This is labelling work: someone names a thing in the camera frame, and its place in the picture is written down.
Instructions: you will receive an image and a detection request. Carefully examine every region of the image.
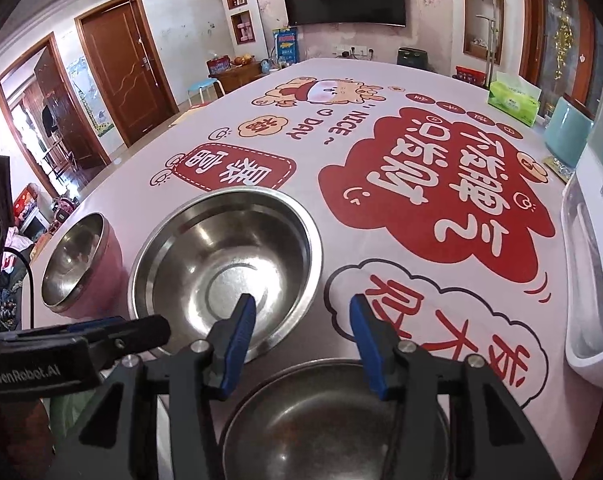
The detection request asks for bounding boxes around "pink steel bowl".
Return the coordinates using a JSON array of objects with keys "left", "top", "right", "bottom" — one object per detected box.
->
[{"left": 40, "top": 212, "right": 128, "bottom": 319}]

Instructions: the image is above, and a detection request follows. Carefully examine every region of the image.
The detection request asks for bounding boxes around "printed tablecloth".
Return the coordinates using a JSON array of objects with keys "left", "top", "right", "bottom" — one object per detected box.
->
[{"left": 29, "top": 57, "right": 597, "bottom": 480}]

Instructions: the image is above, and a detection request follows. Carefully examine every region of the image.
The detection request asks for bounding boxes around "wooden low cabinet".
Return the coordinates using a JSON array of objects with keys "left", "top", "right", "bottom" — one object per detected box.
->
[{"left": 209, "top": 60, "right": 267, "bottom": 97}]

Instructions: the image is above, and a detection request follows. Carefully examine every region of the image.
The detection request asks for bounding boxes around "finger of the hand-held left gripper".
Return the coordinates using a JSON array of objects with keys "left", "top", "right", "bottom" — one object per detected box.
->
[
  {"left": 88, "top": 313, "right": 172, "bottom": 368},
  {"left": 66, "top": 315, "right": 132, "bottom": 333}
]

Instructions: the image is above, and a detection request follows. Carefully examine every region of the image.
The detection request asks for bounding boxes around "white dish storage box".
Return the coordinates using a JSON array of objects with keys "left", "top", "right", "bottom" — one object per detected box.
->
[{"left": 560, "top": 50, "right": 603, "bottom": 378}]

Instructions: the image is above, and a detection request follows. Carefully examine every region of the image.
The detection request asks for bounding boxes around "open wooden door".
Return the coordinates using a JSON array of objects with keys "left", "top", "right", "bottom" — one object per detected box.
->
[{"left": 0, "top": 32, "right": 112, "bottom": 196}]

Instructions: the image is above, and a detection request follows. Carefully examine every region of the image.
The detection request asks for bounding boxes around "green tissue box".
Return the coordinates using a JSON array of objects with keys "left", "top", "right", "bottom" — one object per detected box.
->
[{"left": 487, "top": 71, "right": 542, "bottom": 128}]

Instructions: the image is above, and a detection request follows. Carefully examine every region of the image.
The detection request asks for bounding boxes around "gold garland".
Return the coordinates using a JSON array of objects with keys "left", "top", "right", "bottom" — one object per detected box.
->
[{"left": 553, "top": 0, "right": 577, "bottom": 81}]

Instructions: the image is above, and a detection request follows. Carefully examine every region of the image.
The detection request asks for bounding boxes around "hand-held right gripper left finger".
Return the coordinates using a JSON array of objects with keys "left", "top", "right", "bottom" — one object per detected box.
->
[{"left": 44, "top": 293, "right": 257, "bottom": 480}]

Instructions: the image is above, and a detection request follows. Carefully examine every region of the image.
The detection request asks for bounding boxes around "teal canister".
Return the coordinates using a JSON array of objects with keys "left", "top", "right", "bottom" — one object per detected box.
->
[{"left": 544, "top": 96, "right": 596, "bottom": 170}]

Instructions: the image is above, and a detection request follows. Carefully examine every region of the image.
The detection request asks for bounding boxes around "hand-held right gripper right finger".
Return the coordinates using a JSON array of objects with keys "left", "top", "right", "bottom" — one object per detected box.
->
[{"left": 349, "top": 293, "right": 555, "bottom": 480}]

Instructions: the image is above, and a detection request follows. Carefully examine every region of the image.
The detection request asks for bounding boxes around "blue printed box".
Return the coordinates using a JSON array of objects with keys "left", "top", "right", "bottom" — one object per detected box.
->
[{"left": 273, "top": 27, "right": 301, "bottom": 66}]

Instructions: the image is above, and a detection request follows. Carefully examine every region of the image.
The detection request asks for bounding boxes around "light blue stool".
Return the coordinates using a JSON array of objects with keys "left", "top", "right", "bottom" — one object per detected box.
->
[{"left": 186, "top": 78, "right": 220, "bottom": 108}]

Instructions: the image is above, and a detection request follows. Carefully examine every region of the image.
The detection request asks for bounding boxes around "wooden framed glass door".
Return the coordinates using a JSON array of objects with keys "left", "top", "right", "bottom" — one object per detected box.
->
[{"left": 519, "top": 0, "right": 603, "bottom": 126}]

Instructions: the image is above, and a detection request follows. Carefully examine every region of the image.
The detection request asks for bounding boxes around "medium steel bowl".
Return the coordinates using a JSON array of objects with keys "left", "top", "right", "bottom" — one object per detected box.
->
[{"left": 216, "top": 357, "right": 455, "bottom": 480}]

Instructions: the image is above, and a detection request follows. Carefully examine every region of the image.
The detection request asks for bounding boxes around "colourful wall poster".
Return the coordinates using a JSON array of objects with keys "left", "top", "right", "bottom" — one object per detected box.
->
[{"left": 69, "top": 55, "right": 112, "bottom": 138}]

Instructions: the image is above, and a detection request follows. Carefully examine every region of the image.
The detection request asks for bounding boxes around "red box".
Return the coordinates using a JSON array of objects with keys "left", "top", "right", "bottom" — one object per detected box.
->
[{"left": 454, "top": 65, "right": 489, "bottom": 84}]

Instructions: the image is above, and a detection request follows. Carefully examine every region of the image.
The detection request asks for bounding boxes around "dark countertop appliance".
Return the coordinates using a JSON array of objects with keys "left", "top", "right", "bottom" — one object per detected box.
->
[{"left": 396, "top": 46, "right": 429, "bottom": 68}]

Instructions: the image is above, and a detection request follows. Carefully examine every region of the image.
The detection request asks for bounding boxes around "red printed carton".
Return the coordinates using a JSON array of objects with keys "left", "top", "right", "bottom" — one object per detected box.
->
[{"left": 13, "top": 184, "right": 43, "bottom": 218}]

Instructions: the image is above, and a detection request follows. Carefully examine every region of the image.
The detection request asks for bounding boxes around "large steel bowl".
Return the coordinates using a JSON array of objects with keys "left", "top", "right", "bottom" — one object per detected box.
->
[{"left": 128, "top": 186, "right": 325, "bottom": 365}]

